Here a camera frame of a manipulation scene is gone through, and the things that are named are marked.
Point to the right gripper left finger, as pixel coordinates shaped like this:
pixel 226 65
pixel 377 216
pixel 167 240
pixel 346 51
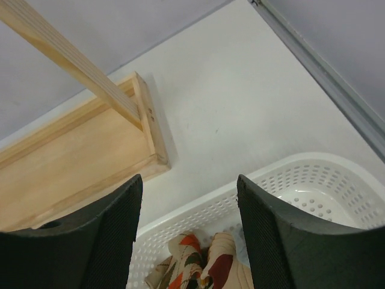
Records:
pixel 90 248

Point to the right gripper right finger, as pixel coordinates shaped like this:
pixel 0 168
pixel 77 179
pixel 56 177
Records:
pixel 289 248

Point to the grey sock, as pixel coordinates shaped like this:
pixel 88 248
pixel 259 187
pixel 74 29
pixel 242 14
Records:
pixel 240 246

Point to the beige argyle sock front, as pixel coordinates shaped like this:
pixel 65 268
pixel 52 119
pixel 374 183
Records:
pixel 184 267

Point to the white perforated plastic basket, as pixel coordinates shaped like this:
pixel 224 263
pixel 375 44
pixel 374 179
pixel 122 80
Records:
pixel 324 185

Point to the wooden hanger rack frame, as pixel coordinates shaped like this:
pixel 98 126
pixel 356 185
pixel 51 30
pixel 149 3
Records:
pixel 86 153

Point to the right aluminium frame post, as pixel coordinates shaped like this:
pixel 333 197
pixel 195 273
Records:
pixel 362 118

